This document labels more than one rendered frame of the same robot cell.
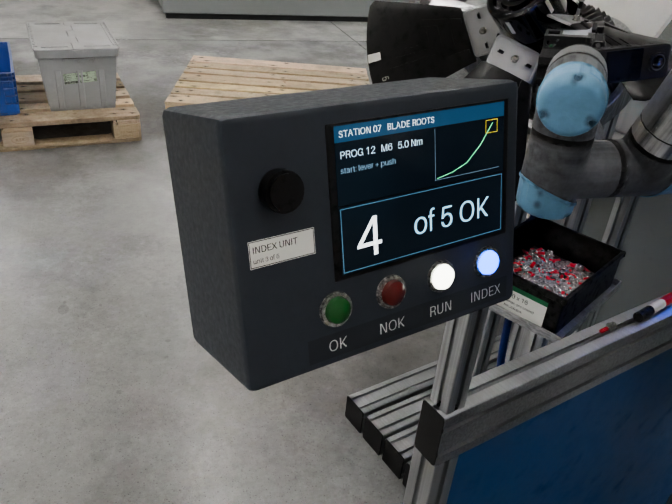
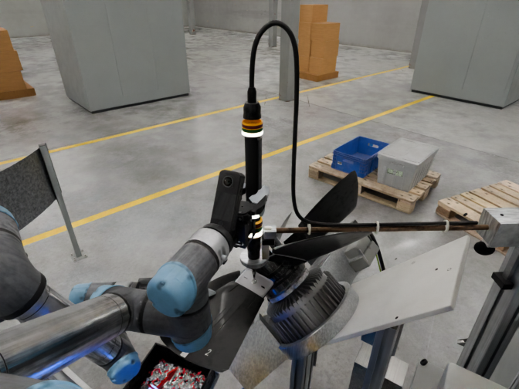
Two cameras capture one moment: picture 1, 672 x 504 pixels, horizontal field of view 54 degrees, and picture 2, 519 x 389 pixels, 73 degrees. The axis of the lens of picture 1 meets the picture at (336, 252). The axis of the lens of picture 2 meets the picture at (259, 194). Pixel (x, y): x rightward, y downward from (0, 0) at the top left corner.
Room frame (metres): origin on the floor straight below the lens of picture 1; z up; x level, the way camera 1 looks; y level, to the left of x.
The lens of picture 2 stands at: (0.95, -1.02, 1.86)
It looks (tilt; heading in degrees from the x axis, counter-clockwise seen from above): 30 degrees down; 69
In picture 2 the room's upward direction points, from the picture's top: straight up
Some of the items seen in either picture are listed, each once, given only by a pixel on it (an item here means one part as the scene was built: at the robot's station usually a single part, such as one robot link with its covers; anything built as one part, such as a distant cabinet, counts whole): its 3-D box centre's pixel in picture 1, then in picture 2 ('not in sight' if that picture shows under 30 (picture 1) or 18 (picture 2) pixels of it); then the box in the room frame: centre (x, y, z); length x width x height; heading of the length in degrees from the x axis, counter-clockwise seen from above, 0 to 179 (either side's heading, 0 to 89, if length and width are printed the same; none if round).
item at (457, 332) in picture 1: (462, 336); not in sight; (0.58, -0.15, 0.96); 0.03 x 0.03 x 0.20; 36
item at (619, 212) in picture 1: (597, 285); not in sight; (1.59, -0.75, 0.42); 0.04 x 0.04 x 0.83; 36
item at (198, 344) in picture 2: not in sight; (181, 316); (0.97, -0.56, 1.35); 0.11 x 0.08 x 0.11; 149
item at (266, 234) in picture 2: not in sight; (257, 244); (1.19, -0.37, 1.32); 0.09 x 0.07 x 0.10; 161
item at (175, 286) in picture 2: not in sight; (183, 279); (0.98, -0.57, 1.45); 0.11 x 0.08 x 0.09; 46
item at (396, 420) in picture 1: (477, 419); not in sight; (1.40, -0.45, 0.04); 0.62 x 0.45 x 0.08; 126
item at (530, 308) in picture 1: (544, 270); (171, 382); (0.92, -0.34, 0.85); 0.22 x 0.17 x 0.07; 139
